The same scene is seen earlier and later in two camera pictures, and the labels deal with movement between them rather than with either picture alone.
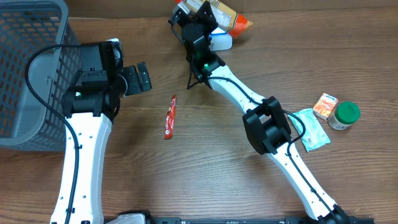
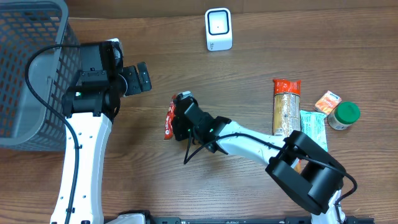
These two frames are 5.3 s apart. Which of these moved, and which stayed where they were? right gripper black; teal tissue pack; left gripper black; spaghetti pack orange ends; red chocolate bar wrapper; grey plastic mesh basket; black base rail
Moved: teal tissue pack; right gripper black; spaghetti pack orange ends
Stayed: left gripper black; red chocolate bar wrapper; grey plastic mesh basket; black base rail
